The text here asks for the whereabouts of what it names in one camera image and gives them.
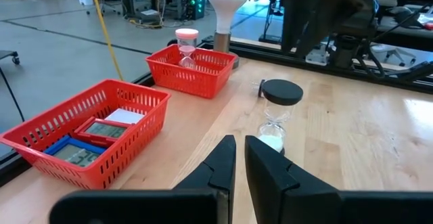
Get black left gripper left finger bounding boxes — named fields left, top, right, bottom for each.
left=173, top=134, right=237, bottom=224

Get white digital timer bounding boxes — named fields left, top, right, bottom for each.
left=104, top=108, right=145, bottom=126

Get pink capped hourglass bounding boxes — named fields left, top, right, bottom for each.
left=175, top=28, right=200, bottom=70

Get equipment box green lights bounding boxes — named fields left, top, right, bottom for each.
left=181, top=0, right=206, bottom=21

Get white sand hourglass black caps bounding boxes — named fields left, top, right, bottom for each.
left=256, top=79, right=304, bottom=156

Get black wheeled base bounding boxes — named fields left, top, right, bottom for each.
left=0, top=49, right=20, bottom=66

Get yellow hanging cable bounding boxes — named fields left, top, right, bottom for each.
left=87, top=0, right=125, bottom=82

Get grey office chair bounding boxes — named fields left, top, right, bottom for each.
left=370, top=44, right=417, bottom=68

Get white mushroom lamp wooden base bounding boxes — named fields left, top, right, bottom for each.
left=204, top=0, right=250, bottom=70

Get black floor cable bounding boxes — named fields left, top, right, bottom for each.
left=0, top=66, right=25, bottom=122

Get red plastic basket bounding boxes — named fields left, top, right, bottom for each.
left=145, top=43, right=238, bottom=99
left=0, top=78, right=172, bottom=190

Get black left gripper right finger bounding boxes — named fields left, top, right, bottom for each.
left=244, top=135, right=341, bottom=224

